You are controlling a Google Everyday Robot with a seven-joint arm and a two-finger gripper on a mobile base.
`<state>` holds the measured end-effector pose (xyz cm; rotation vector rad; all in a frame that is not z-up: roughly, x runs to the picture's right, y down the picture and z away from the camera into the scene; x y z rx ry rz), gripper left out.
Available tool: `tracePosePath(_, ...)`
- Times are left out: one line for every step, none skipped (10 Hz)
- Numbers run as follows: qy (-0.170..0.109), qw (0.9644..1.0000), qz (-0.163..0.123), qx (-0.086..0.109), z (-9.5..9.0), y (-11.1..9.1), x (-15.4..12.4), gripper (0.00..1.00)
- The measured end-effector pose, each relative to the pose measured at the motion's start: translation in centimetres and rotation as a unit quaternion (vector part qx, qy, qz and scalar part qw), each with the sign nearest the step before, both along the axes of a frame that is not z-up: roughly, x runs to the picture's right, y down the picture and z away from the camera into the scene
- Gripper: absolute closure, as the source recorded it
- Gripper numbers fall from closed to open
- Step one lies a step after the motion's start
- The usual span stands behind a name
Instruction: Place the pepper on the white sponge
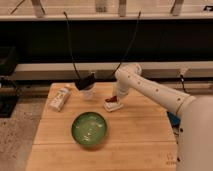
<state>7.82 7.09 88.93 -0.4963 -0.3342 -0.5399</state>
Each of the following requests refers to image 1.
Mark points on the green bowl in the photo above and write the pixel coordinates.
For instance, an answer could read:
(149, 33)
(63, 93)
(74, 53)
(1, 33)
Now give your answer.
(89, 129)

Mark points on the dark red pepper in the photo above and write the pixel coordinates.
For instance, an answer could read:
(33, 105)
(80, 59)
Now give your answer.
(112, 99)

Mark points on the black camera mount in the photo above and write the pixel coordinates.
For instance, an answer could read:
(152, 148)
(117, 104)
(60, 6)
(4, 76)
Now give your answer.
(85, 82)

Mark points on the blue object behind arm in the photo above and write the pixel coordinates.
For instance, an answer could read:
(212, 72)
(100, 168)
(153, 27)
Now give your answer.
(174, 121)

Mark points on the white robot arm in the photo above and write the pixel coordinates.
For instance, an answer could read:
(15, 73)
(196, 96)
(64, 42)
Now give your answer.
(195, 141)

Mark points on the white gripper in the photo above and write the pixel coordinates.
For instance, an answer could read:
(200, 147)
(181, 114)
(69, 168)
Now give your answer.
(121, 91)

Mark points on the clear plastic cup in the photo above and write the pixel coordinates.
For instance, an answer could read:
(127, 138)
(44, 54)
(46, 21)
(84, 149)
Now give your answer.
(88, 92)

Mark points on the white carton box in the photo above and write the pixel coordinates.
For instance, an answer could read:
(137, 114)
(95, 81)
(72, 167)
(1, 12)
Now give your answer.
(60, 98)

